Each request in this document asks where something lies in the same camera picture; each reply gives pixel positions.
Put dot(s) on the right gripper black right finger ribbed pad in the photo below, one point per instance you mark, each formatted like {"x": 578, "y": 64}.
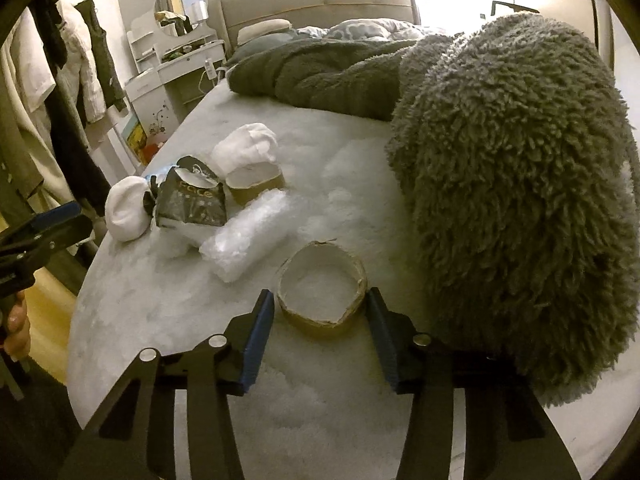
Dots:
{"x": 507, "y": 435}

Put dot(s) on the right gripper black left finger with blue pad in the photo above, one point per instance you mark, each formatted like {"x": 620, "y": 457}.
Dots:
{"x": 131, "y": 434}

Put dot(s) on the white tissue ball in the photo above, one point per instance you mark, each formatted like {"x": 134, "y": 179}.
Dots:
{"x": 125, "y": 215}

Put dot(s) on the clear bubble wrap roll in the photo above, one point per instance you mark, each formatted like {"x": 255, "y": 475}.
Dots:
{"x": 251, "y": 234}

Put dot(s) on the black foil snack bag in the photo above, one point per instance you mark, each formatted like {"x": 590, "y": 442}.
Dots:
{"x": 186, "y": 193}

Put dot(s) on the person's left hand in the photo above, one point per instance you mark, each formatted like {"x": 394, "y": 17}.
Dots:
{"x": 17, "y": 341}

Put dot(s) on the hanging clothes on rack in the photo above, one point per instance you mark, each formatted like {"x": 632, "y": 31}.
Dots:
{"x": 57, "y": 77}

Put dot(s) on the white vanity desk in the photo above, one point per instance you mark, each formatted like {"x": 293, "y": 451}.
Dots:
{"x": 174, "y": 72}

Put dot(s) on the dark grey fluffy blanket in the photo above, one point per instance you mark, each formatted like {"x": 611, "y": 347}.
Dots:
{"x": 516, "y": 159}

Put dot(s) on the round vanity mirror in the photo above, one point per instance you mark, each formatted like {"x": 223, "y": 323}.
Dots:
{"x": 177, "y": 18}

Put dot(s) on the beige pillow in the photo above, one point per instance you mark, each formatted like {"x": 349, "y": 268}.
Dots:
{"x": 262, "y": 28}

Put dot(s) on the grey patterned duvet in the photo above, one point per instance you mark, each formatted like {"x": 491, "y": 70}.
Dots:
{"x": 375, "y": 29}

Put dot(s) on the grey upholstered bed headboard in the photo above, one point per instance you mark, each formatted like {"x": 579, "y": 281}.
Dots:
{"x": 229, "y": 16}

